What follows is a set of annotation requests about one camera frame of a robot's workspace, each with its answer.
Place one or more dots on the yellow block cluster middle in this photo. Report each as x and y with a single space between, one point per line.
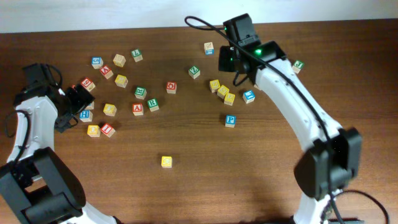
222 91

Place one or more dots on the blue H block lower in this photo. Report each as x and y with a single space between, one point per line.
86 116

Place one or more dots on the yellow G block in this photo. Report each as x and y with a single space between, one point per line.
121 81

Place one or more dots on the yellow O block upper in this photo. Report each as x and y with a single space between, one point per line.
109 110

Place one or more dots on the red 6 block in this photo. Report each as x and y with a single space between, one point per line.
87 84

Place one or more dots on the red Q block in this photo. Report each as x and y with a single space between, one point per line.
171 87

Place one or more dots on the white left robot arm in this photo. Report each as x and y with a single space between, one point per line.
35 183

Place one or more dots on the green Z block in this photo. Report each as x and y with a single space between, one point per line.
194 72

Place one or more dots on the blue S block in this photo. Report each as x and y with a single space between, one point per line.
97 62

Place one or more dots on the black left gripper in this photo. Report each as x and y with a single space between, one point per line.
80 98

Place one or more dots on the red A block upper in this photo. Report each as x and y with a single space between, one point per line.
106 72

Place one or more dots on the yellow o block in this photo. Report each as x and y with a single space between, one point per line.
109 110
93 131

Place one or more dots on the green r block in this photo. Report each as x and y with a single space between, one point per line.
140 93
153 104

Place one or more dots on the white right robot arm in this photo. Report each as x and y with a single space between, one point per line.
330 153

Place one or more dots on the green L block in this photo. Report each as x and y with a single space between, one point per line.
137 55

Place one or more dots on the blue h block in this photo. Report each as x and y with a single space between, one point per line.
90 106
86 116

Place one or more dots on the blue H block upper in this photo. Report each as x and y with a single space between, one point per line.
90 106

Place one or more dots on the yellow block cluster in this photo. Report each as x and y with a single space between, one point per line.
229 99
214 86
222 91

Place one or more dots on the blue P block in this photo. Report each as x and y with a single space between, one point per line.
230 121

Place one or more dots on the plain wooden block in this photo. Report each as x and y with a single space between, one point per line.
119 60

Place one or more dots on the yellow block cluster lower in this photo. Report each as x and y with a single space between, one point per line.
229 99

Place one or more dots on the red I block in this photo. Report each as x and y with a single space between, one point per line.
108 130

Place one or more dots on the yellow C block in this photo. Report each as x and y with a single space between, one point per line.
166 162

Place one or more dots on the yellow block cluster left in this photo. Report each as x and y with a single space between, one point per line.
214 86

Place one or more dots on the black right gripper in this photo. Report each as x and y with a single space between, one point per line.
226 59

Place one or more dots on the red a block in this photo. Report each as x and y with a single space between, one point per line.
137 109
106 72

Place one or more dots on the red A block lower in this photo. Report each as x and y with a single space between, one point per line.
137 109

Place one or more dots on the green J block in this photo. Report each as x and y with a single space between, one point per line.
297 66

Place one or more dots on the yellow O block lower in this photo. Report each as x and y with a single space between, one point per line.
93 131

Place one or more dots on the blue-sided wooden block top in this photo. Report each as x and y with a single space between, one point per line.
208 48

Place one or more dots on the blue I block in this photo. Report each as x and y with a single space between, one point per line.
248 96

